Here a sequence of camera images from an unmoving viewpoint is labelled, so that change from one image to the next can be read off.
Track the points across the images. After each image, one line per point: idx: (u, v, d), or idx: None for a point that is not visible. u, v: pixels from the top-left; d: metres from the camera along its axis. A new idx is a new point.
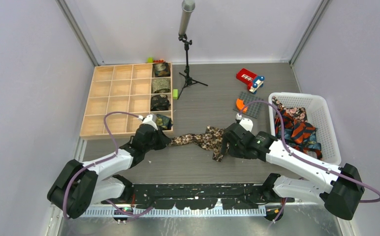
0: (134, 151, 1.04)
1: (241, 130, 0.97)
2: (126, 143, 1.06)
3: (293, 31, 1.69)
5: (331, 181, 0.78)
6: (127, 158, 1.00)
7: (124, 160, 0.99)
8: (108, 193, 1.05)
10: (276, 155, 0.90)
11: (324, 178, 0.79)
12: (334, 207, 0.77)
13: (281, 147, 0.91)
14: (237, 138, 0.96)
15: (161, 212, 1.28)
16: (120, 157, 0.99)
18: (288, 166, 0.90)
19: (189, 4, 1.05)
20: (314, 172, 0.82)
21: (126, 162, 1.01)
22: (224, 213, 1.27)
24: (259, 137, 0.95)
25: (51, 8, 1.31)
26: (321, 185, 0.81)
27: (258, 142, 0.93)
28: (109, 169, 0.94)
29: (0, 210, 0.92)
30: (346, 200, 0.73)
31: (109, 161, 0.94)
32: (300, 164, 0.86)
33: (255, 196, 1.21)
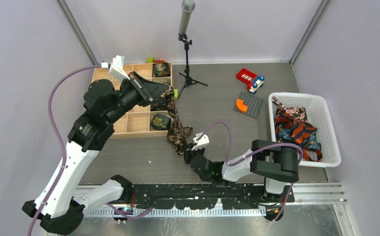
0: (89, 132, 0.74)
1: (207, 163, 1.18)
2: (76, 123, 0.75)
3: (293, 31, 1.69)
5: None
6: (81, 161, 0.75)
7: (78, 166, 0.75)
8: (104, 200, 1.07)
10: (227, 173, 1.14)
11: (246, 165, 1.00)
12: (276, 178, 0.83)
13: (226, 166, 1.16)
14: (208, 174, 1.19)
15: (162, 212, 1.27)
16: (71, 164, 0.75)
18: (239, 173, 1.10)
19: (189, 4, 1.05)
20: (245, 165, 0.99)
21: (86, 161, 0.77)
22: (224, 213, 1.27)
24: (218, 169, 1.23)
25: (52, 8, 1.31)
26: None
27: (218, 174, 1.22)
28: (69, 187, 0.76)
29: None
30: (263, 166, 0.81)
31: (61, 182, 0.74)
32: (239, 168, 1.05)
33: (255, 196, 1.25)
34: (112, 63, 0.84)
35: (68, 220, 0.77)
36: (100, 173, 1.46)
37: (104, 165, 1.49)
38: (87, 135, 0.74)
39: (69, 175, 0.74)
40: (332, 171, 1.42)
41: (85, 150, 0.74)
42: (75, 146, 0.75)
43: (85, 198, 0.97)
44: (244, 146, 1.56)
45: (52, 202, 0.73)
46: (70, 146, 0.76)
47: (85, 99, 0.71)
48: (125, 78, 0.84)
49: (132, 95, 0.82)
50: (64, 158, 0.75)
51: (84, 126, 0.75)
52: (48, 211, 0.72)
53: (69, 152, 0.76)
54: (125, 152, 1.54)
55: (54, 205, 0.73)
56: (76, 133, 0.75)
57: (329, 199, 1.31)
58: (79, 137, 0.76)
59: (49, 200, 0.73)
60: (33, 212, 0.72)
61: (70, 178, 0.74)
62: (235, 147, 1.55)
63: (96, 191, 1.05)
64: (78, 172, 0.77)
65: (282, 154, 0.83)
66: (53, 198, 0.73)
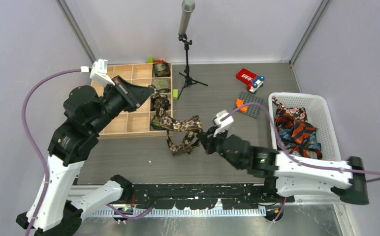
0: (68, 144, 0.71)
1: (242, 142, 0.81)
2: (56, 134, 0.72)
3: (293, 31, 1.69)
5: (347, 179, 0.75)
6: (64, 173, 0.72)
7: (62, 179, 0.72)
8: (104, 202, 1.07)
10: (286, 169, 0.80)
11: (335, 179, 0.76)
12: (345, 197, 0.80)
13: (287, 159, 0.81)
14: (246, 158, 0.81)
15: (161, 212, 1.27)
16: (54, 179, 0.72)
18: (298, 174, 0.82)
19: (189, 4, 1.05)
20: (329, 175, 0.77)
21: (71, 173, 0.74)
22: (224, 213, 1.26)
24: (261, 154, 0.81)
25: (51, 8, 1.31)
26: (336, 184, 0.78)
27: (262, 161, 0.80)
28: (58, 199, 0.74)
29: None
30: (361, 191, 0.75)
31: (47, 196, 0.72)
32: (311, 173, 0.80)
33: (255, 196, 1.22)
34: (95, 67, 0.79)
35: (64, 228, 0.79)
36: (100, 174, 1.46)
37: (104, 165, 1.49)
38: (67, 147, 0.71)
39: (53, 190, 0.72)
40: None
41: (66, 164, 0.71)
42: (57, 160, 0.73)
43: (83, 202, 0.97)
44: None
45: (43, 217, 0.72)
46: (52, 160, 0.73)
47: (66, 107, 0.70)
48: (110, 84, 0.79)
49: (116, 101, 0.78)
50: (47, 173, 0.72)
51: (63, 138, 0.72)
52: (40, 225, 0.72)
53: (51, 167, 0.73)
54: (125, 152, 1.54)
55: (45, 219, 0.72)
56: (56, 145, 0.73)
57: (329, 200, 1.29)
58: (61, 149, 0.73)
59: (40, 214, 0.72)
60: (26, 225, 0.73)
61: (56, 191, 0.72)
62: None
63: (95, 194, 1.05)
64: (64, 185, 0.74)
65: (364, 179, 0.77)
66: (43, 212, 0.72)
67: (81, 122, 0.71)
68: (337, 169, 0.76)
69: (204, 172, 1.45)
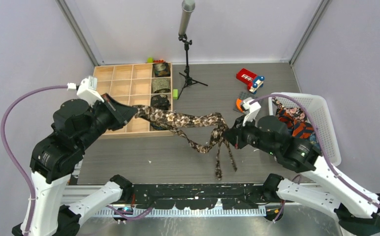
0: (49, 159, 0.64)
1: (279, 127, 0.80)
2: (37, 149, 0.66)
3: (294, 31, 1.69)
5: (371, 213, 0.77)
6: (49, 190, 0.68)
7: (47, 195, 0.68)
8: (102, 204, 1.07)
10: (322, 175, 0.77)
11: (360, 206, 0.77)
12: (353, 225, 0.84)
13: (326, 166, 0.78)
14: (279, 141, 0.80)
15: (162, 212, 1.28)
16: (41, 195, 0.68)
18: (326, 184, 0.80)
19: (189, 4, 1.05)
20: (357, 201, 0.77)
21: (57, 188, 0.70)
22: (224, 213, 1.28)
24: (300, 146, 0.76)
25: (51, 8, 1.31)
26: (356, 210, 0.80)
27: (302, 154, 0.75)
28: (48, 213, 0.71)
29: None
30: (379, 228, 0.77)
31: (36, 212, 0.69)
32: (346, 191, 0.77)
33: (255, 196, 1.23)
34: (83, 83, 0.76)
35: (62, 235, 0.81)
36: (100, 174, 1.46)
37: (104, 165, 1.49)
38: (47, 164, 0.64)
39: (41, 206, 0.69)
40: None
41: (49, 181, 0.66)
42: (41, 176, 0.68)
43: (81, 207, 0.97)
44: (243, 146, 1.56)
45: (35, 230, 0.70)
46: (36, 177, 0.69)
47: (54, 118, 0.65)
48: (98, 101, 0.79)
49: (105, 116, 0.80)
50: (32, 190, 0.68)
51: (43, 155, 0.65)
52: None
53: (36, 183, 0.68)
54: (125, 152, 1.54)
55: (38, 232, 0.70)
56: (38, 162, 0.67)
57: None
58: (41, 165, 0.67)
59: (32, 229, 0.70)
60: None
61: (44, 207, 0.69)
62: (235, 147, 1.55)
63: (93, 198, 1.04)
64: (52, 199, 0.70)
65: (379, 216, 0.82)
66: (35, 226, 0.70)
67: (70, 135, 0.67)
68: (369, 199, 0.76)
69: (204, 172, 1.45)
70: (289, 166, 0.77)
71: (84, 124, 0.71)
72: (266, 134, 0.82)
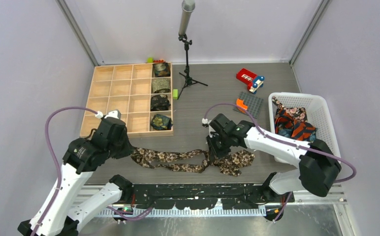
0: (83, 153, 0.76)
1: (225, 120, 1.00)
2: (71, 147, 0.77)
3: (294, 30, 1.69)
5: (300, 155, 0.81)
6: (76, 181, 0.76)
7: (72, 187, 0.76)
8: (102, 207, 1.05)
10: (253, 138, 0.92)
11: (293, 154, 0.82)
12: (307, 184, 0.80)
13: (256, 132, 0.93)
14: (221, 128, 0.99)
15: (161, 212, 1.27)
16: (66, 186, 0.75)
18: (266, 147, 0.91)
19: (189, 4, 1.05)
20: (285, 149, 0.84)
21: (80, 182, 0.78)
22: (224, 213, 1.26)
24: (239, 125, 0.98)
25: (51, 8, 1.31)
26: (292, 160, 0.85)
27: (237, 129, 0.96)
28: (64, 207, 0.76)
29: (0, 212, 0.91)
30: (316, 174, 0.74)
31: (55, 203, 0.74)
32: (273, 143, 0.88)
33: (255, 196, 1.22)
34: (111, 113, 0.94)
35: None
36: (100, 174, 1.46)
37: (104, 165, 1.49)
38: (81, 157, 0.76)
39: (63, 197, 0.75)
40: None
41: (79, 171, 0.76)
42: (70, 169, 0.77)
43: (80, 212, 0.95)
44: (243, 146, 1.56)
45: (47, 223, 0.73)
46: (65, 168, 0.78)
47: (100, 123, 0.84)
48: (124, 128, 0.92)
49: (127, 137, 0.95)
50: (59, 179, 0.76)
51: (79, 149, 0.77)
52: (44, 232, 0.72)
53: (64, 174, 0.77)
54: None
55: (49, 225, 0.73)
56: (72, 155, 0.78)
57: (329, 200, 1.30)
58: (74, 159, 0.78)
59: (45, 221, 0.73)
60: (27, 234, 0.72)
61: (65, 199, 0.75)
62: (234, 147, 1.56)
63: (92, 201, 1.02)
64: (73, 192, 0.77)
65: (334, 173, 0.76)
66: (48, 219, 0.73)
67: (107, 137, 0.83)
68: (292, 144, 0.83)
69: (204, 172, 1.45)
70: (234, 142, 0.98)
71: (117, 135, 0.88)
72: (218, 128, 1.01)
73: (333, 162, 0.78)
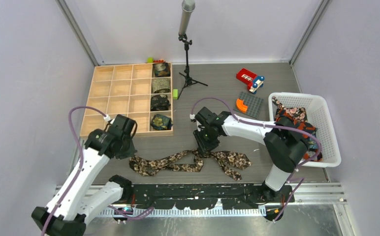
0: (105, 138, 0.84)
1: (207, 111, 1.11)
2: (92, 133, 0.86)
3: (294, 30, 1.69)
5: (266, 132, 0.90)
6: (97, 163, 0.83)
7: (93, 169, 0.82)
8: (105, 204, 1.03)
10: (229, 124, 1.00)
11: (260, 132, 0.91)
12: (276, 160, 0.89)
13: (232, 118, 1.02)
14: (204, 119, 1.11)
15: (162, 212, 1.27)
16: (87, 167, 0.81)
18: (240, 132, 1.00)
19: (189, 4, 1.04)
20: (255, 130, 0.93)
21: (100, 165, 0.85)
22: (224, 213, 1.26)
24: (219, 115, 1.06)
25: (51, 8, 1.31)
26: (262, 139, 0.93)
27: (217, 119, 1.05)
28: (82, 190, 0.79)
29: None
30: (279, 147, 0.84)
31: (75, 185, 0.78)
32: (245, 127, 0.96)
33: (255, 196, 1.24)
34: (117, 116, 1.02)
35: (79, 225, 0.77)
36: (100, 174, 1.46)
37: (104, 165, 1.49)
38: (104, 141, 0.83)
39: (84, 177, 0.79)
40: (332, 172, 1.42)
41: (102, 153, 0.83)
42: (92, 152, 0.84)
43: (85, 207, 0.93)
44: (243, 146, 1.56)
45: (66, 204, 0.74)
46: (87, 152, 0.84)
47: (117, 118, 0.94)
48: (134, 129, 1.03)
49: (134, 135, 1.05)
50: (81, 161, 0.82)
51: (100, 135, 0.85)
52: (62, 213, 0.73)
53: (86, 157, 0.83)
54: None
55: (68, 206, 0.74)
56: (92, 140, 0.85)
57: (329, 199, 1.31)
58: (95, 144, 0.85)
59: (63, 202, 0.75)
60: (43, 218, 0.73)
61: (85, 179, 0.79)
62: (234, 147, 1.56)
63: (95, 197, 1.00)
64: (92, 175, 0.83)
65: (300, 147, 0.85)
66: (68, 199, 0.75)
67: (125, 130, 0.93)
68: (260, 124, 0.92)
69: (204, 172, 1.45)
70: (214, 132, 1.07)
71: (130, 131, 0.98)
72: (202, 120, 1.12)
73: (299, 138, 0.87)
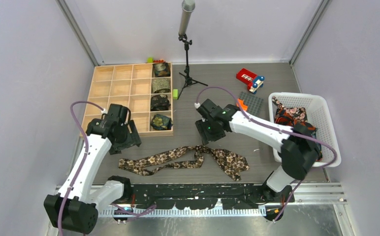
0: (104, 123, 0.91)
1: (211, 104, 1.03)
2: (91, 122, 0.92)
3: (294, 30, 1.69)
5: (282, 139, 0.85)
6: (102, 145, 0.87)
7: (99, 151, 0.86)
8: (109, 198, 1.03)
10: (237, 122, 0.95)
11: (276, 137, 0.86)
12: (287, 165, 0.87)
13: (241, 116, 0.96)
14: (207, 112, 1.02)
15: (162, 212, 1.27)
16: (93, 150, 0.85)
18: (250, 132, 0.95)
19: (189, 4, 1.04)
20: (269, 133, 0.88)
21: (104, 149, 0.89)
22: (224, 213, 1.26)
24: (226, 108, 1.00)
25: (51, 8, 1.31)
26: (275, 145, 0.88)
27: (224, 113, 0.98)
28: (91, 172, 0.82)
29: None
30: (296, 156, 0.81)
31: (84, 167, 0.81)
32: (259, 128, 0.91)
33: (255, 196, 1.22)
34: None
35: (93, 209, 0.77)
36: (100, 174, 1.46)
37: (104, 165, 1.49)
38: (105, 126, 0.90)
39: (92, 160, 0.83)
40: (332, 172, 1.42)
41: (105, 135, 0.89)
42: (95, 137, 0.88)
43: (93, 198, 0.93)
44: (243, 146, 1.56)
45: (79, 185, 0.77)
46: (90, 138, 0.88)
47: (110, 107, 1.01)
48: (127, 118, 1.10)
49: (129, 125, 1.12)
50: (87, 145, 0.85)
51: (100, 122, 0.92)
52: (76, 194, 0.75)
53: (90, 141, 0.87)
54: (124, 151, 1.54)
55: (81, 187, 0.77)
56: (93, 128, 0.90)
57: (329, 200, 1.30)
58: (96, 131, 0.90)
59: (76, 185, 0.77)
60: (56, 205, 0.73)
61: (93, 161, 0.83)
62: (234, 147, 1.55)
63: (100, 191, 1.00)
64: (99, 158, 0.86)
65: (312, 156, 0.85)
66: (79, 182, 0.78)
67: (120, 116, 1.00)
68: (276, 129, 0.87)
69: (204, 172, 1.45)
70: (220, 126, 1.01)
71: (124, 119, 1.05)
72: (205, 113, 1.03)
73: (309, 145, 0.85)
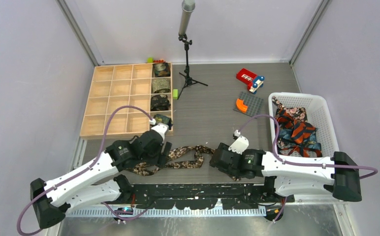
0: (122, 152, 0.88)
1: (228, 154, 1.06)
2: (116, 141, 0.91)
3: (294, 30, 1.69)
5: (331, 175, 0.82)
6: (106, 170, 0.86)
7: (100, 173, 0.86)
8: (96, 201, 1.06)
10: (270, 168, 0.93)
11: (323, 174, 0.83)
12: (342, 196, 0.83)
13: (272, 159, 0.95)
14: (229, 164, 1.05)
15: (161, 212, 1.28)
16: (96, 170, 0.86)
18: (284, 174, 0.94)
19: (189, 4, 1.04)
20: (312, 172, 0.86)
21: (107, 173, 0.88)
22: (224, 213, 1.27)
24: (248, 156, 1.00)
25: (51, 8, 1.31)
26: (325, 181, 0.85)
27: (249, 162, 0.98)
28: (80, 186, 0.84)
29: None
30: (350, 188, 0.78)
31: (77, 178, 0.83)
32: (295, 169, 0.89)
33: (255, 196, 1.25)
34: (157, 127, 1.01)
35: (60, 215, 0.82)
36: None
37: None
38: (121, 155, 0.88)
39: (88, 177, 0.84)
40: None
41: (113, 164, 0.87)
42: (106, 158, 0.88)
43: (75, 197, 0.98)
44: None
45: (61, 191, 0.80)
46: (103, 156, 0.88)
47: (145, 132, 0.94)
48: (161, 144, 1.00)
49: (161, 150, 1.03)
50: (94, 162, 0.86)
51: (122, 148, 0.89)
52: (52, 196, 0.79)
53: (100, 160, 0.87)
54: None
55: (61, 193, 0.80)
56: (113, 149, 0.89)
57: (329, 199, 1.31)
58: (114, 154, 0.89)
59: (60, 188, 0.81)
60: (36, 191, 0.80)
61: (88, 179, 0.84)
62: None
63: (89, 191, 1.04)
64: (95, 179, 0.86)
65: (359, 177, 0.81)
66: (63, 188, 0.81)
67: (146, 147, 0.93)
68: (319, 165, 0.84)
69: (204, 172, 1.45)
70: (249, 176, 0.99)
71: (153, 148, 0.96)
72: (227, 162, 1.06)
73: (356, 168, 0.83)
